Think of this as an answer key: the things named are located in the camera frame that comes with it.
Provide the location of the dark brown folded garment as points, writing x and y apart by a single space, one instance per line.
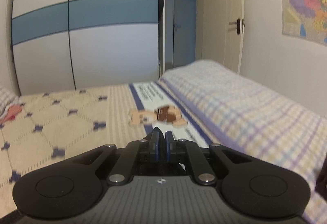
321 183

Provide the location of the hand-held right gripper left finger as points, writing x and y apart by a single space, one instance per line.
155 147

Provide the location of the pink cloth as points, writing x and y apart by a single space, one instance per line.
12 111

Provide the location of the white and teal wardrobe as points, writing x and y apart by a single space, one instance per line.
102 48

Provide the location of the purple plaid pillow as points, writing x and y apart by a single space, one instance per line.
6 99

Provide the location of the purple plaid quilt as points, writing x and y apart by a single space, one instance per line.
242 101

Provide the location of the white room door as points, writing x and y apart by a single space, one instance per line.
219 42

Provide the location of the wall map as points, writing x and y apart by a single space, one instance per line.
306 9

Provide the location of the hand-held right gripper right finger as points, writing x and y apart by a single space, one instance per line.
168 147

